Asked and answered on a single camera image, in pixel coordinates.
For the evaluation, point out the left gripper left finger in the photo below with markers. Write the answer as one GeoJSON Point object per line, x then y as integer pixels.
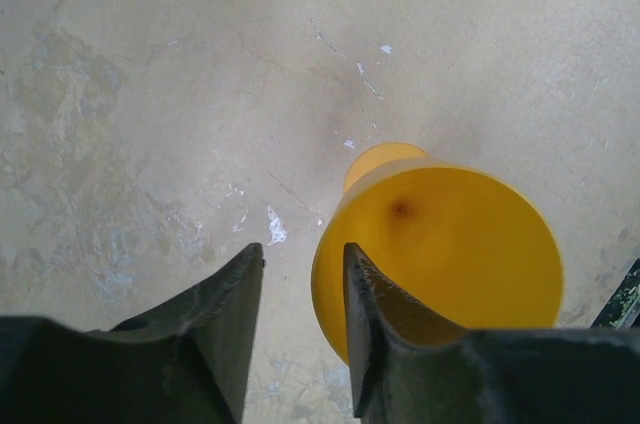
{"type": "Point", "coordinates": [184, 361]}

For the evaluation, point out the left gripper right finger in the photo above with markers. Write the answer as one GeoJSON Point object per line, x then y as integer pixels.
{"type": "Point", "coordinates": [408, 364]}

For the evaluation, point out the orange wine glass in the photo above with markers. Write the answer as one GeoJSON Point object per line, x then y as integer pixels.
{"type": "Point", "coordinates": [458, 240]}

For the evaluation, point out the black base frame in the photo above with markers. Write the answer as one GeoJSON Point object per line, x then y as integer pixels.
{"type": "Point", "coordinates": [622, 309]}

